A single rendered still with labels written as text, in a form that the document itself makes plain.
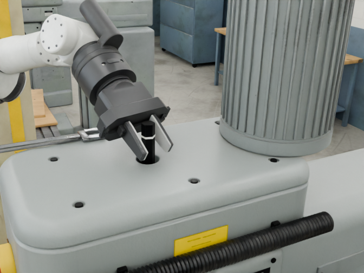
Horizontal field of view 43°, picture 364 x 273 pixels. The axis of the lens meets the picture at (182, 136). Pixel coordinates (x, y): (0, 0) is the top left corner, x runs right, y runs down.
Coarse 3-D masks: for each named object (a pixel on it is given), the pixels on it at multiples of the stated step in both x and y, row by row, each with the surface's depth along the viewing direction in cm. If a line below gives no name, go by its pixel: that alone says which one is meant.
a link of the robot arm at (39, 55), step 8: (40, 32) 84; (32, 40) 84; (40, 40) 84; (32, 48) 84; (40, 48) 84; (32, 56) 85; (40, 56) 84; (48, 56) 85; (56, 56) 87; (40, 64) 86; (48, 64) 86; (56, 64) 86; (64, 64) 87
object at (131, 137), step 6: (120, 126) 71; (126, 126) 71; (132, 126) 71; (120, 132) 71; (126, 132) 71; (132, 132) 70; (126, 138) 72; (132, 138) 70; (138, 138) 70; (132, 144) 71; (138, 144) 70; (132, 150) 71; (138, 150) 70; (144, 150) 69; (138, 156) 70; (144, 156) 70
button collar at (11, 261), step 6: (0, 246) 69; (6, 246) 69; (0, 252) 67; (6, 252) 68; (12, 252) 68; (0, 258) 67; (6, 258) 67; (12, 258) 68; (0, 264) 67; (6, 264) 67; (12, 264) 67; (6, 270) 67; (12, 270) 67
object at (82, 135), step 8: (96, 128) 83; (56, 136) 79; (64, 136) 79; (72, 136) 79; (80, 136) 79; (88, 136) 80; (96, 136) 79; (8, 144) 76; (16, 144) 76; (24, 144) 76; (32, 144) 76; (40, 144) 76; (48, 144) 77; (0, 152) 74
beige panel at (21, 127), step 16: (0, 0) 212; (16, 0) 215; (0, 16) 215; (16, 16) 218; (0, 32) 217; (16, 32) 221; (0, 112) 232; (16, 112) 235; (32, 112) 239; (0, 128) 235; (16, 128) 238; (32, 128) 242; (0, 144) 238; (0, 160) 241; (0, 192) 248; (0, 208) 251; (0, 224) 255; (0, 240) 258
